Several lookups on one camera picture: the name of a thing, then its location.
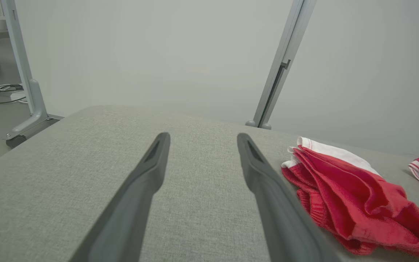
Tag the grey partition joint post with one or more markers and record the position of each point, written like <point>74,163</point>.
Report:
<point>286,51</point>

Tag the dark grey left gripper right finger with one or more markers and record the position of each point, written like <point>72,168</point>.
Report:
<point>282,222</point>

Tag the red shorts with elastic waistband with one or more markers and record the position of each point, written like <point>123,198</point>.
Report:
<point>358,196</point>

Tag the white power strip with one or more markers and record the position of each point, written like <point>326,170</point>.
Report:
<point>18,96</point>

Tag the grey partition leg with caster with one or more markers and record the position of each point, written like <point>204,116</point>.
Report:
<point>31,94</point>

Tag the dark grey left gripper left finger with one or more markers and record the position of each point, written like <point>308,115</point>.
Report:
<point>126,211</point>

